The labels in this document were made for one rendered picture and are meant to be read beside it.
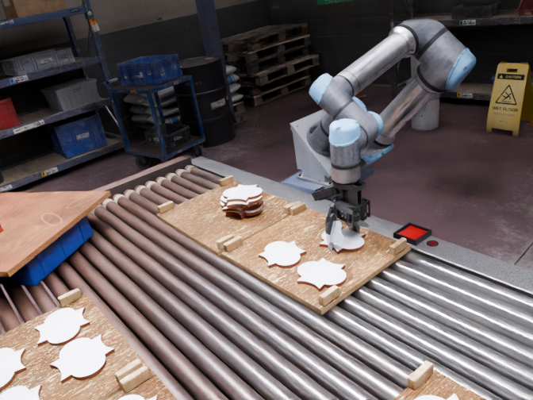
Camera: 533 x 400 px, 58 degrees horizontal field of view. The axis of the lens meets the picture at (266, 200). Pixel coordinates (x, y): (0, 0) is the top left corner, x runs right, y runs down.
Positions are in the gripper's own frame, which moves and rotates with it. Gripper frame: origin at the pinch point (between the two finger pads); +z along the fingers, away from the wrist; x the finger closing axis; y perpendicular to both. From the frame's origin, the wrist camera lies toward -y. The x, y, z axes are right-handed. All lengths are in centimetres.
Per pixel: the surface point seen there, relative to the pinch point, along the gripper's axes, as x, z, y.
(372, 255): -0.4, 0.0, 11.0
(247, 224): -9.7, 2.8, -32.0
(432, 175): 225, 102, -110
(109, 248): -46, 6, -61
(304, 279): -20.5, -0.8, 5.7
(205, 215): -14, 4, -50
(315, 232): -1.0, 1.4, -10.0
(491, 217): 189, 97, -44
